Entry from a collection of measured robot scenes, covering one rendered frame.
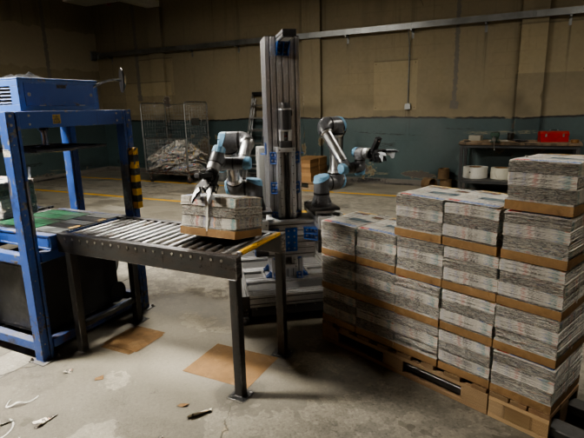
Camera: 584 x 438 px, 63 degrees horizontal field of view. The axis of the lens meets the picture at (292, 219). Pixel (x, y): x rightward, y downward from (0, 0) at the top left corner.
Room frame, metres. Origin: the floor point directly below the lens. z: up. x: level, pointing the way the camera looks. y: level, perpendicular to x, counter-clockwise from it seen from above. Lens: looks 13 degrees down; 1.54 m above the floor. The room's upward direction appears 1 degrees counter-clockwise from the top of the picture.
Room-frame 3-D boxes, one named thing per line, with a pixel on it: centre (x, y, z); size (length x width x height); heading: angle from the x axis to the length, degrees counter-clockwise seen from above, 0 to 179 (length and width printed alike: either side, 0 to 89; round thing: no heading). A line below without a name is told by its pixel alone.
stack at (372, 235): (2.67, -0.71, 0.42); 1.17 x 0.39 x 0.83; 42
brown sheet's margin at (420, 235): (2.58, -0.80, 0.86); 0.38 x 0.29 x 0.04; 132
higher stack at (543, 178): (2.13, -1.20, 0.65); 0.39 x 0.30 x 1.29; 132
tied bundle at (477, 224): (2.36, -1.00, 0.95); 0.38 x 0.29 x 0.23; 130
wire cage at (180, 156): (10.62, 2.50, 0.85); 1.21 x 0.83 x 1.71; 63
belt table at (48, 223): (3.31, 1.67, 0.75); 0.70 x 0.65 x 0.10; 63
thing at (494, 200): (2.36, -1.00, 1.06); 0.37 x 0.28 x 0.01; 130
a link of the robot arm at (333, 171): (3.57, -0.33, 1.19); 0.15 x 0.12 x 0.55; 126
